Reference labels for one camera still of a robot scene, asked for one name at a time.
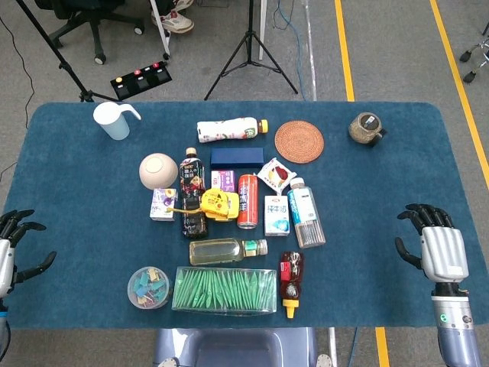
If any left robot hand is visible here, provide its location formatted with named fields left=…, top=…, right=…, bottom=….
left=0, top=209, right=57, bottom=299

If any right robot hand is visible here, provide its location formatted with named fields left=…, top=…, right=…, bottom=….
left=394, top=203, right=470, bottom=284

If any yellow tape measure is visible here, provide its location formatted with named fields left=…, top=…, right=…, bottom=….
left=167, top=187, right=231, bottom=221

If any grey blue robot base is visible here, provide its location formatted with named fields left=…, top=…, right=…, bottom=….
left=152, top=327, right=320, bottom=367

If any blue table cloth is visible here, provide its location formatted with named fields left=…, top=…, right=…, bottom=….
left=3, top=101, right=484, bottom=330

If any clear bottle with blue label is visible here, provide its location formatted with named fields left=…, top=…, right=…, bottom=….
left=287, top=177, right=326, bottom=249

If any glass jar of grains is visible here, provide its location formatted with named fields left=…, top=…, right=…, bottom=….
left=348, top=112, right=387, bottom=148

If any round tub of binder clips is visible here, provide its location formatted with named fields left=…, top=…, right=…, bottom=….
left=127, top=266, right=170, bottom=310

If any honey squeeze bottle yellow nozzle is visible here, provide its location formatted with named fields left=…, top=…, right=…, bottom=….
left=279, top=251, right=306, bottom=320

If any purple white juice carton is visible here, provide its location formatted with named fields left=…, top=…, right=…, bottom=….
left=149, top=187, right=179, bottom=222

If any white blue milk carton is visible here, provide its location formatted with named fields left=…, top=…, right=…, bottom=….
left=264, top=195, right=290, bottom=237

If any light blue plastic pitcher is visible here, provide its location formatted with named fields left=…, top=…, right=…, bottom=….
left=92, top=101, right=142, bottom=141

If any beige upturned bowl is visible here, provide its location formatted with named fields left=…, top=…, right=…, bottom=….
left=138, top=152, right=180, bottom=190

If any round woven rattan coaster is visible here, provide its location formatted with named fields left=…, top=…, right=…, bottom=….
left=274, top=120, right=325, bottom=164

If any white red snack packet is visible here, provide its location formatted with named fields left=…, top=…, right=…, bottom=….
left=257, top=158, right=298, bottom=192

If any chair base with casters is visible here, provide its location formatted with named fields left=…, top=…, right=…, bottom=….
left=459, top=34, right=489, bottom=84

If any orange soda can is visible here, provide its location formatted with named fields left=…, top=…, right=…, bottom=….
left=237, top=174, right=260, bottom=230

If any dark coffee drink bottle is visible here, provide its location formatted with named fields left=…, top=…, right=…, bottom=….
left=179, top=147, right=210, bottom=239

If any black slanted light stand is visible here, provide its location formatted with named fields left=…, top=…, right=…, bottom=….
left=15, top=0, right=121, bottom=103

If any pale yellow liquid bottle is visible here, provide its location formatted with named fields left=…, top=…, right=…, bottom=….
left=189, top=237, right=269, bottom=267

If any clear box of green sachets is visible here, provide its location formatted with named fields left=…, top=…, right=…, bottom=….
left=171, top=266, right=277, bottom=315

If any black pedal box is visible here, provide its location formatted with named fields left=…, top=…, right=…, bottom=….
left=110, top=60, right=173, bottom=101

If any navy blue rectangular box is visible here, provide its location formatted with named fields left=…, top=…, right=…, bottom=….
left=210, top=147, right=265, bottom=169

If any small purple pink box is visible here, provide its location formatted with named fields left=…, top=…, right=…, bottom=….
left=211, top=170, right=236, bottom=193

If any white yogurt drink bottle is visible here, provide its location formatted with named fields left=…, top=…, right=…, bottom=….
left=196, top=116, right=269, bottom=144

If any black office chair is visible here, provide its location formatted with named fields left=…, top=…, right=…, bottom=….
left=34, top=0, right=145, bottom=65

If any black tripod stand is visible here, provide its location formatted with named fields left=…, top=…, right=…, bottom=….
left=203, top=0, right=299, bottom=101

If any seated person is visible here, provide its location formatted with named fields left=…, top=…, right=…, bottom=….
left=151, top=0, right=195, bottom=34

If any blue floor cable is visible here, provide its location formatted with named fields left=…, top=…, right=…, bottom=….
left=274, top=0, right=307, bottom=101

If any white frame pole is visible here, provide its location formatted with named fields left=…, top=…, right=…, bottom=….
left=148, top=0, right=172, bottom=62
left=258, top=0, right=267, bottom=61

